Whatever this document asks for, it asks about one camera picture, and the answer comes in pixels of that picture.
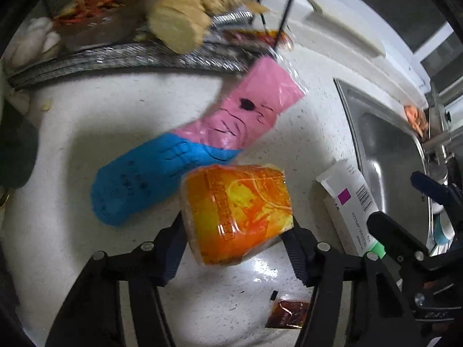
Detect white and green medicine box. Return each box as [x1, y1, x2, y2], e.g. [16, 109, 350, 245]
[316, 159, 389, 257]

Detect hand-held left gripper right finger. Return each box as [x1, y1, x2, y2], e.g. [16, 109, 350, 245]
[280, 217, 415, 347]

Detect stainless steel sink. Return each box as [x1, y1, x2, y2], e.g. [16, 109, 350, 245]
[333, 77, 435, 250]

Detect black wire rack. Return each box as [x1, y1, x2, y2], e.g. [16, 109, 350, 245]
[7, 0, 301, 87]

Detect metal faucet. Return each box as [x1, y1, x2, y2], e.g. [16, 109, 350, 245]
[421, 80, 456, 163]

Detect blue and white pot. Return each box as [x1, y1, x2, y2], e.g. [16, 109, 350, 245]
[429, 202, 454, 246]

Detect dark green mug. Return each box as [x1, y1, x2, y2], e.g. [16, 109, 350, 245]
[0, 101, 38, 206]

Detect silver foil packet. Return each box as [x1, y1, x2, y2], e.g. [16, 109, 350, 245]
[210, 7, 254, 29]

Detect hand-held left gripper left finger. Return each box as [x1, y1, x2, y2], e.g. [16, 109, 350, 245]
[45, 211, 189, 347]

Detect garlic bulbs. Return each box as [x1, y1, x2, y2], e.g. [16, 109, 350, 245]
[7, 16, 62, 67]

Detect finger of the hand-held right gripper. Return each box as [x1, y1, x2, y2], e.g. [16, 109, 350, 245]
[410, 171, 463, 207]
[366, 211, 431, 265]

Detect dark red sauce sachet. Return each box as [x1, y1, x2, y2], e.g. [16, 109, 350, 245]
[265, 294, 312, 329]

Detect red seasoning packet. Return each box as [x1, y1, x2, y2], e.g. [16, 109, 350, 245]
[221, 29, 293, 49]

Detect pink and blue package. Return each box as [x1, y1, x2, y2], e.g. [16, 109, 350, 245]
[90, 57, 305, 226]

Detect ginger root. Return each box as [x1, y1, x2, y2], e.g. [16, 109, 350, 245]
[146, 0, 270, 54]

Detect orange food package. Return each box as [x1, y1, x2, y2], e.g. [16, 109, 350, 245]
[180, 164, 294, 266]

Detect bag of dried chilies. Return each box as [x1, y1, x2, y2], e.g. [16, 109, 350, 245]
[51, 0, 153, 51]

